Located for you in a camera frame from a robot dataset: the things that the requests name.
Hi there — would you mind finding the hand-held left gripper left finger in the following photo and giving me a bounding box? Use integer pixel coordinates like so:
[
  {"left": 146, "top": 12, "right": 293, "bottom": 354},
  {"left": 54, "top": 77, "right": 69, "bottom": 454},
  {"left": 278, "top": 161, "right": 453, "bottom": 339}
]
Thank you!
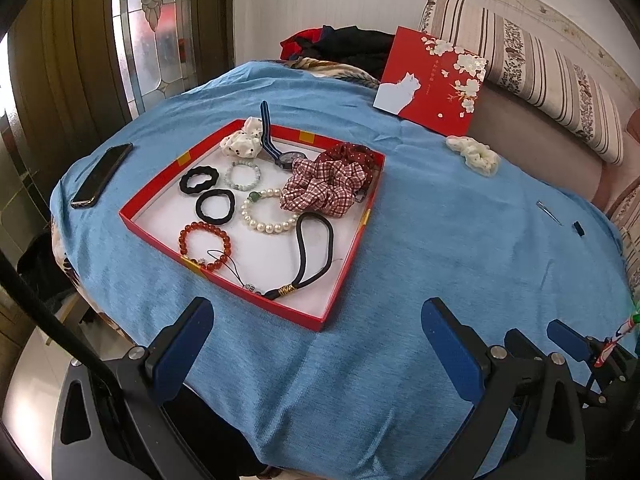
[{"left": 52, "top": 296, "right": 216, "bottom": 457}]

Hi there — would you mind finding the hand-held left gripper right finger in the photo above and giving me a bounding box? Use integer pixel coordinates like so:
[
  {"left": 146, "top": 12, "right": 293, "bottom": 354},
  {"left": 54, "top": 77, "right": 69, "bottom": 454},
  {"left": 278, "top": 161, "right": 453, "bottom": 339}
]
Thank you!
[{"left": 421, "top": 296, "right": 587, "bottom": 462}]

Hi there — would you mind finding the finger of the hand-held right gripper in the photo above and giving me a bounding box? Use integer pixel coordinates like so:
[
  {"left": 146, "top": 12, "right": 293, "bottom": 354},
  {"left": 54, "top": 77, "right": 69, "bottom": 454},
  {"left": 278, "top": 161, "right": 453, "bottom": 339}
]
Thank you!
[{"left": 546, "top": 319, "right": 632, "bottom": 408}]

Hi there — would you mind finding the black hair band gold charm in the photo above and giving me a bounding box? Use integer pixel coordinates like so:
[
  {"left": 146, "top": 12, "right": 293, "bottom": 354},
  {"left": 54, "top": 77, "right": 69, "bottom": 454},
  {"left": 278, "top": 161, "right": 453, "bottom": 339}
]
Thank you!
[{"left": 262, "top": 211, "right": 335, "bottom": 301}]

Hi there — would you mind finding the red bead bracelet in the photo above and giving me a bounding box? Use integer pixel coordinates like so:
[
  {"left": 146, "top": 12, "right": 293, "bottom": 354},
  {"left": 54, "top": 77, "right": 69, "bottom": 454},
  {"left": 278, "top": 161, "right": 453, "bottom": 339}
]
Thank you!
[{"left": 178, "top": 223, "right": 233, "bottom": 273}]

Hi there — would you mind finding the large pearl bracelet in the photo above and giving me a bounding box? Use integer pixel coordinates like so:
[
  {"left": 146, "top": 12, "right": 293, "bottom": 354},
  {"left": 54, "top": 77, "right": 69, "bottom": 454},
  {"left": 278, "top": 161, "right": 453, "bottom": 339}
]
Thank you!
[{"left": 241, "top": 187, "right": 301, "bottom": 234}]

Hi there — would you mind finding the red shallow box tray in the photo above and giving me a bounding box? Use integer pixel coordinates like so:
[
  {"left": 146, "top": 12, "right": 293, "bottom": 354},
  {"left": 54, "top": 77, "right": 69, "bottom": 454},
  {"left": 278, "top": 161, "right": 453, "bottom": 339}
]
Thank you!
[{"left": 118, "top": 119, "right": 388, "bottom": 332}]

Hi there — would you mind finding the pale jade bead bracelet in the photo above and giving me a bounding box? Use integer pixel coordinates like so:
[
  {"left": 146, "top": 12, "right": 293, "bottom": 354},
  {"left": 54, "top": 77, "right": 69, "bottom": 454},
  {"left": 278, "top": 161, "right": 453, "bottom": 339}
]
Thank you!
[{"left": 223, "top": 160, "right": 262, "bottom": 192}]

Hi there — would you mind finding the red checkered scrunchie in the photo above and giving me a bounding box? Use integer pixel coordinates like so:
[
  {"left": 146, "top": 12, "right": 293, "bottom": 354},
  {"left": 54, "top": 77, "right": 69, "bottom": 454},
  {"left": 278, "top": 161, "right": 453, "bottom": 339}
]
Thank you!
[{"left": 279, "top": 157, "right": 373, "bottom": 218}]

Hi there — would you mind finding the blue striped strap watch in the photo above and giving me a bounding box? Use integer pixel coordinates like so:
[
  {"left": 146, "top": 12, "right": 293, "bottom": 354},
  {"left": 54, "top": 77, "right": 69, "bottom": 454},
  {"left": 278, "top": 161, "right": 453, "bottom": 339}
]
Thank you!
[{"left": 259, "top": 101, "right": 307, "bottom": 170}]

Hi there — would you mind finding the white red striped stick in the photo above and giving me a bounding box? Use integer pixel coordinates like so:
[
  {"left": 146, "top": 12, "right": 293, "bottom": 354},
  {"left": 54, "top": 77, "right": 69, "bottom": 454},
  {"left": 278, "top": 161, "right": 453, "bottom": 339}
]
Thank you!
[{"left": 594, "top": 310, "right": 640, "bottom": 367}]

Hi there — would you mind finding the metal hair pin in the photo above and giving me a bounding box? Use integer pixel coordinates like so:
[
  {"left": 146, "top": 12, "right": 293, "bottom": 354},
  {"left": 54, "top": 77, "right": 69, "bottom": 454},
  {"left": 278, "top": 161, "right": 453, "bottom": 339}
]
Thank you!
[{"left": 536, "top": 201, "right": 563, "bottom": 226}]

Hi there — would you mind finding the short striped sofa cushion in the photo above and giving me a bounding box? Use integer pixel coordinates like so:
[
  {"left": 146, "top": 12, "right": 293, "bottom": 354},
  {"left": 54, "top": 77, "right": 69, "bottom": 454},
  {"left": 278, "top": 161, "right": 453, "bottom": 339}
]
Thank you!
[{"left": 605, "top": 175, "right": 640, "bottom": 301}]

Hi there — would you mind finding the pink sofa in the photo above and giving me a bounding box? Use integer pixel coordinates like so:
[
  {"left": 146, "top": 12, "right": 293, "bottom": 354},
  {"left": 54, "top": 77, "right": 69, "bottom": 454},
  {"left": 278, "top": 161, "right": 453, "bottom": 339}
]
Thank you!
[{"left": 470, "top": 80, "right": 640, "bottom": 211}]

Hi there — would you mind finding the black smartphone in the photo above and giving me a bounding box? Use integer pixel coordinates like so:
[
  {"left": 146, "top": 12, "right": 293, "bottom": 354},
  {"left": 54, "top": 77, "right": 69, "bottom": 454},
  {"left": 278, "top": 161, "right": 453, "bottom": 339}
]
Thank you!
[{"left": 70, "top": 142, "right": 135, "bottom": 210}]

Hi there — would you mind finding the cream fluffy scrunchie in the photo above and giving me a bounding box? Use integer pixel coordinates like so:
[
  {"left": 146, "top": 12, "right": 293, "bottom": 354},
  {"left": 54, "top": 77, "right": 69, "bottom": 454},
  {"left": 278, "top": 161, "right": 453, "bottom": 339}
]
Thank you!
[{"left": 446, "top": 135, "right": 501, "bottom": 177}]

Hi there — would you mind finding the white polka dot scrunchie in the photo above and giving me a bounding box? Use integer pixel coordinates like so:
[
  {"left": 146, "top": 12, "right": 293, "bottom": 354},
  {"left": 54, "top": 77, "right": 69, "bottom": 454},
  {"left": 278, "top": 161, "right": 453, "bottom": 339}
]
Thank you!
[{"left": 220, "top": 116, "right": 265, "bottom": 162}]

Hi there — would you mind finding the dark red dotted scrunchie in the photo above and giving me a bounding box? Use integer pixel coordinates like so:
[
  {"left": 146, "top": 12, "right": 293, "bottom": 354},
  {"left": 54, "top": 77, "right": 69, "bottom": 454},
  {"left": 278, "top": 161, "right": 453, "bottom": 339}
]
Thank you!
[{"left": 320, "top": 142, "right": 386, "bottom": 196}]

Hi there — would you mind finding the red floral box lid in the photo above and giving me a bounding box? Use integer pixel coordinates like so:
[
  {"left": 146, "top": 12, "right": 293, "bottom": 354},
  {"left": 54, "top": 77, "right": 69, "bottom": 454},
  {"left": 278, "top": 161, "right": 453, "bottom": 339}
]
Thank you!
[{"left": 372, "top": 25, "right": 488, "bottom": 137}]

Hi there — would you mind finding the long striped sofa cushion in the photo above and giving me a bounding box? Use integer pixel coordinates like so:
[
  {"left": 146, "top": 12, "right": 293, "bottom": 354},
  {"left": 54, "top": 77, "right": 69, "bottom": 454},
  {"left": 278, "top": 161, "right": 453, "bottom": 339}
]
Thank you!
[{"left": 417, "top": 0, "right": 626, "bottom": 166}]

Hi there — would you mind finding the stained glass door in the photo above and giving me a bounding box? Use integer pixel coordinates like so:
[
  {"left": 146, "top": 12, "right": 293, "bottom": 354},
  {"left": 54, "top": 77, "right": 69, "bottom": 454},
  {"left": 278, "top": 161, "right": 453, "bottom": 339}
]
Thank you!
[{"left": 0, "top": 0, "right": 236, "bottom": 161}]

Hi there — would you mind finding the dark clothes pile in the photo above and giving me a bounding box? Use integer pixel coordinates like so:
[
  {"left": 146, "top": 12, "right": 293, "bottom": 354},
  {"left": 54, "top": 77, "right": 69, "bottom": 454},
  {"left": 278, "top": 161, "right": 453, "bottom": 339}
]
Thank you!
[{"left": 279, "top": 25, "right": 396, "bottom": 81}]

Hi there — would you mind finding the black cord bead charm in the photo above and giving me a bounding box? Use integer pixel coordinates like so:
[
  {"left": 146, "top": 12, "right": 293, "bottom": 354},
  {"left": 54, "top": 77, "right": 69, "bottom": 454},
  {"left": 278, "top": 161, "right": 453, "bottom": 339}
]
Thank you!
[{"left": 202, "top": 249, "right": 263, "bottom": 297}]

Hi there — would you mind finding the black cable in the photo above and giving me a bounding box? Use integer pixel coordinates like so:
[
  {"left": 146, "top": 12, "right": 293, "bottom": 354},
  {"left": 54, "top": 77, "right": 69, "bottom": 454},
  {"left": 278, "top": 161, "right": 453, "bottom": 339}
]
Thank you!
[{"left": 0, "top": 247, "right": 131, "bottom": 391}]

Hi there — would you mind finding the black wavy hair tie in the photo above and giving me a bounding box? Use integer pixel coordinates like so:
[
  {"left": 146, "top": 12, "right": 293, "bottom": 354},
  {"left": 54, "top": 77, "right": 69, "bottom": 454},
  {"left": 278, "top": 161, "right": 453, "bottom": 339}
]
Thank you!
[
  {"left": 195, "top": 188, "right": 238, "bottom": 222},
  {"left": 179, "top": 167, "right": 222, "bottom": 196}
]

